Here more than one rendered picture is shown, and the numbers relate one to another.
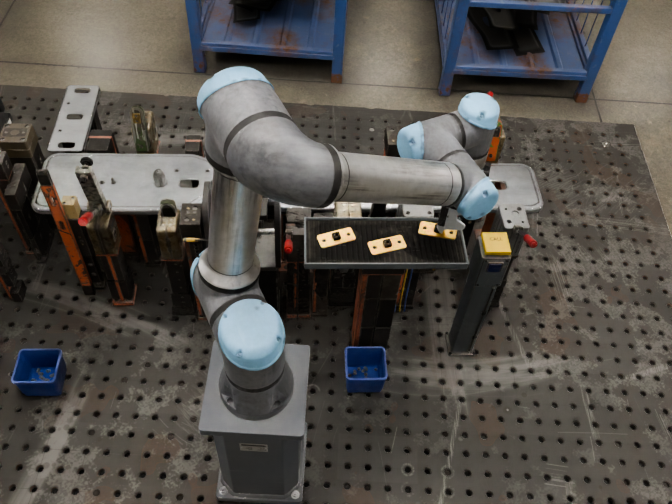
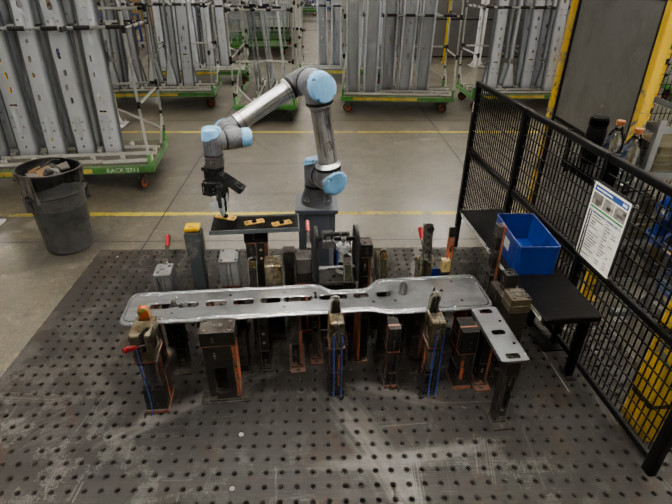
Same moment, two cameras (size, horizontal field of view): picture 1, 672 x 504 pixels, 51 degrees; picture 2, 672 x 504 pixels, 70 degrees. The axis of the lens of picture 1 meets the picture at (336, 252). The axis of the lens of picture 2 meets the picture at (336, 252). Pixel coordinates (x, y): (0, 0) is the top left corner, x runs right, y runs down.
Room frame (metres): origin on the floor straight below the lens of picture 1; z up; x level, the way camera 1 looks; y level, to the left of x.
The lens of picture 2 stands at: (2.83, 0.20, 2.08)
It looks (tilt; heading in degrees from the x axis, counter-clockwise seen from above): 30 degrees down; 179
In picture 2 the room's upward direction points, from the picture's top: 1 degrees clockwise
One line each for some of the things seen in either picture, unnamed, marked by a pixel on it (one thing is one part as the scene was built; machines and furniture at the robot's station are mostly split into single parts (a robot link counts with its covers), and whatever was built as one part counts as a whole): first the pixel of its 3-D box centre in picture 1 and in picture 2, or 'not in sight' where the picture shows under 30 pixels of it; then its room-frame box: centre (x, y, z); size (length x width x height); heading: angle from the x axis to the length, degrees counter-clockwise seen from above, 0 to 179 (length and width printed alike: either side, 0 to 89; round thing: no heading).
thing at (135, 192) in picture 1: (293, 182); (310, 299); (1.34, 0.13, 1.00); 1.38 x 0.22 x 0.02; 95
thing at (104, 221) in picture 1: (112, 258); (420, 292); (1.12, 0.60, 0.88); 0.07 x 0.06 x 0.35; 5
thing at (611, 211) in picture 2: not in sight; (603, 229); (1.33, 1.17, 1.30); 0.23 x 0.02 x 0.31; 5
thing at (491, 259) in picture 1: (475, 300); (200, 274); (1.04, -0.37, 0.92); 0.08 x 0.08 x 0.44; 5
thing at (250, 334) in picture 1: (251, 340); (316, 169); (0.67, 0.14, 1.27); 0.13 x 0.12 x 0.14; 29
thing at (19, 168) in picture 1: (31, 215); (493, 319); (1.27, 0.88, 0.85); 0.12 x 0.03 x 0.30; 5
